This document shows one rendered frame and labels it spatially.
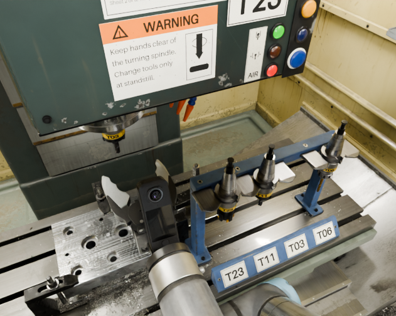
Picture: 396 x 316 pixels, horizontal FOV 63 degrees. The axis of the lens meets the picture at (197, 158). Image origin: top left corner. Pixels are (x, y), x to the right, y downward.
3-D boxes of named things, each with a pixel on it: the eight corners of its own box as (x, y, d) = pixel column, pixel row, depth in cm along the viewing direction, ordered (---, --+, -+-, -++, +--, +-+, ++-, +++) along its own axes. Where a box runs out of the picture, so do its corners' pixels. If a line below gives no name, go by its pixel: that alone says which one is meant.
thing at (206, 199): (223, 208, 77) (224, 206, 77) (203, 215, 76) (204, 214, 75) (210, 188, 82) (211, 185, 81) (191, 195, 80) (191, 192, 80)
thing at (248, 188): (263, 193, 81) (263, 191, 80) (244, 200, 79) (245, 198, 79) (248, 175, 85) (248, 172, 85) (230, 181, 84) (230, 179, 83)
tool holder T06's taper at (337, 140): (334, 144, 92) (341, 125, 87) (344, 154, 89) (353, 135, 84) (321, 148, 90) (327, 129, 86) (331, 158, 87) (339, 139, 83)
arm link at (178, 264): (154, 289, 44) (209, 265, 46) (144, 260, 47) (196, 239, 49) (159, 310, 49) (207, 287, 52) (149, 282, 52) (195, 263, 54)
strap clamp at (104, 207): (116, 227, 110) (108, 199, 100) (106, 231, 109) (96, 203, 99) (107, 200, 119) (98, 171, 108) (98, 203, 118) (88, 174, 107)
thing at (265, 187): (270, 172, 87) (272, 165, 85) (280, 188, 83) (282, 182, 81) (248, 176, 86) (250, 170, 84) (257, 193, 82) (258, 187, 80)
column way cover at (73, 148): (162, 146, 140) (150, 26, 105) (47, 180, 126) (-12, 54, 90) (158, 139, 143) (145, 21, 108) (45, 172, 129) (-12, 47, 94)
